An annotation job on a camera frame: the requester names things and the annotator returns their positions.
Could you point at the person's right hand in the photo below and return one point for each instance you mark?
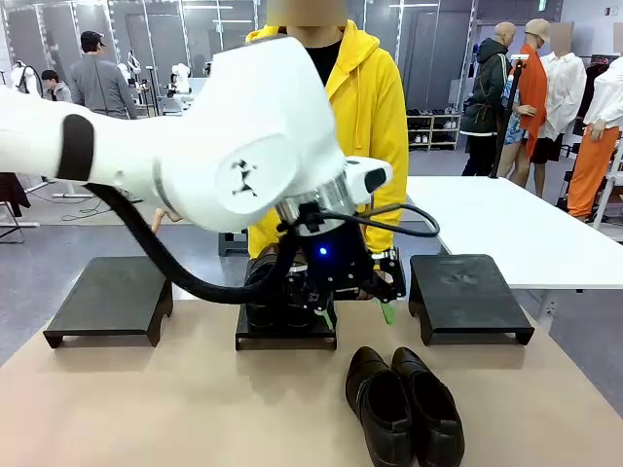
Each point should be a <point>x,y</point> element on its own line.
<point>163,216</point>

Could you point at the dark hanging garment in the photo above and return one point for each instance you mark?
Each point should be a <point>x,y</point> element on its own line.
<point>12,192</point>

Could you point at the mannequin in orange top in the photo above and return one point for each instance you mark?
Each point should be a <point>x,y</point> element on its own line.
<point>528,97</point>

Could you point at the white table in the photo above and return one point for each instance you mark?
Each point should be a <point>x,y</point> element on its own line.
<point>496,228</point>

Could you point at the black shoe stand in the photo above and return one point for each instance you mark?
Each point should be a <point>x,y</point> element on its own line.
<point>287,333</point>
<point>109,301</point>
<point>465,297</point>

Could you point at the black tripod pole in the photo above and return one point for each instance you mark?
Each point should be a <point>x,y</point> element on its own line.
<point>506,117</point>

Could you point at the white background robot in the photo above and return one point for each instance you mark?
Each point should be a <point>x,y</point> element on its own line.
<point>24,80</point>
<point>181,80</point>

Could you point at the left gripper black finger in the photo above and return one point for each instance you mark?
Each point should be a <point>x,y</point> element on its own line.
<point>389,282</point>
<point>325,313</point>

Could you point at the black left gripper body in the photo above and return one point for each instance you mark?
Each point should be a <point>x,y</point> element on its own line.
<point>336,262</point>

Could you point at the black buckled leather shoe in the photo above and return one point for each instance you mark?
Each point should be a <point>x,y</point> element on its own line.
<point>260,272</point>
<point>299,311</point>

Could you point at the mannequin in dark jacket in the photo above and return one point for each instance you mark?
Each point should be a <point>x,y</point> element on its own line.
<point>489,97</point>

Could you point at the seated person in gray hoodie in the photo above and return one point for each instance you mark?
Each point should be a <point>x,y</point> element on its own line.
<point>56,87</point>

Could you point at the standing man in gray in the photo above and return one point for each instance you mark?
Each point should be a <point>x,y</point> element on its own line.
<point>99,82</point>

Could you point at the black leather loafer shoe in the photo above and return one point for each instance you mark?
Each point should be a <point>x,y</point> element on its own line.
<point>433,418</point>
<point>379,408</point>

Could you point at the person in yellow hoodie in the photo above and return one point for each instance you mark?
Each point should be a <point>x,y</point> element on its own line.
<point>375,112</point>

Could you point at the mannequin in white shirt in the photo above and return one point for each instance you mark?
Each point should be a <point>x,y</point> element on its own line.
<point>564,92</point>

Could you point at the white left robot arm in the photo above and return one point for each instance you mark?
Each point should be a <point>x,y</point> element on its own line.
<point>219,136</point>

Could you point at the white shoe rack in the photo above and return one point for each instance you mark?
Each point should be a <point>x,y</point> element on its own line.
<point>433,129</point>

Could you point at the mannequin in orange trousers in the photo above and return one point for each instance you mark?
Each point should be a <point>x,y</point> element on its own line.
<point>596,155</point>

